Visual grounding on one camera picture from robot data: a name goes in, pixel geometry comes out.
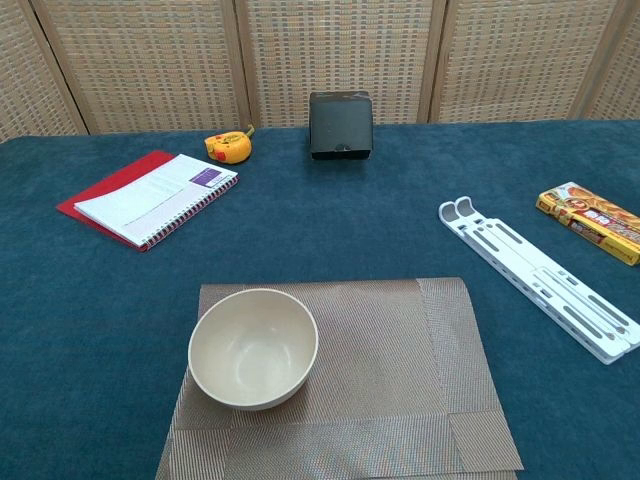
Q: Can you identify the teal tablecloth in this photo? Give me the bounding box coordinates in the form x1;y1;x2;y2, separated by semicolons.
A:
0;118;640;480

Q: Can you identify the woven screen panel wooden frame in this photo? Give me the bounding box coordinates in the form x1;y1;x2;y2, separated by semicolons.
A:
233;0;448;129
428;0;629;125
30;0;253;136
569;0;640;121
0;0;84;144

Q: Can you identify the gray woven placemat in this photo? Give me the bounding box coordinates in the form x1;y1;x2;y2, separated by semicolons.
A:
154;277;525;480

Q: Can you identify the red folder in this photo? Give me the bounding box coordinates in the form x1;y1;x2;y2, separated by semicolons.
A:
56;150;177;253

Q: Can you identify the yellow tape measure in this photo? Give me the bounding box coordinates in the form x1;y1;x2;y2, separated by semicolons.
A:
203;124;256;165

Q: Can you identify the white folding stand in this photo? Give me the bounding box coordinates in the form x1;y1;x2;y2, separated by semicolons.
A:
438;196;640;366

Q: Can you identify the black box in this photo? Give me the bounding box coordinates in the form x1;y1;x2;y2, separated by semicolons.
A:
307;90;374;162

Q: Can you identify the white spiral notebook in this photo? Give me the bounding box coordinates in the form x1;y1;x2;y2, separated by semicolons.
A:
73;153;240;253

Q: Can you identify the yellow food box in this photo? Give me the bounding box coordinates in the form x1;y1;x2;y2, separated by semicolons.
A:
535;180;640;267

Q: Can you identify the white bowl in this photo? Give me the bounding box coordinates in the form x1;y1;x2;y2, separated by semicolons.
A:
187;288;320;412

